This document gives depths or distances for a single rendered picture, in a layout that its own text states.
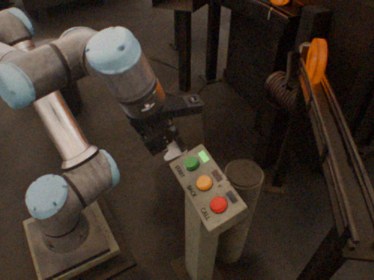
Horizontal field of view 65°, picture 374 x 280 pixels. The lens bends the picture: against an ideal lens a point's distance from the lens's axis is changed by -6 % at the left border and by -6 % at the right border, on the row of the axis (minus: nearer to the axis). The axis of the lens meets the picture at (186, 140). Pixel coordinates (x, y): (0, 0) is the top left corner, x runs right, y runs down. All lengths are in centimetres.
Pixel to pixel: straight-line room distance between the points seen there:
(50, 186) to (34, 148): 83
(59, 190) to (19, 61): 59
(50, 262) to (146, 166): 69
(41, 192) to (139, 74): 68
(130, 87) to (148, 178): 107
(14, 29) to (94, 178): 57
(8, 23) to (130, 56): 68
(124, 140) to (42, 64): 125
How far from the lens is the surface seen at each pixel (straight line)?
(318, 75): 112
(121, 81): 56
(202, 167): 84
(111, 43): 56
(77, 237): 126
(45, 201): 111
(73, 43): 65
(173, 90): 214
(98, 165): 116
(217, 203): 77
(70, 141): 114
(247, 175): 95
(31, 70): 61
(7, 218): 168
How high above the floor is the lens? 124
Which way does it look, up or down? 44 degrees down
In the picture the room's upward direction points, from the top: straight up
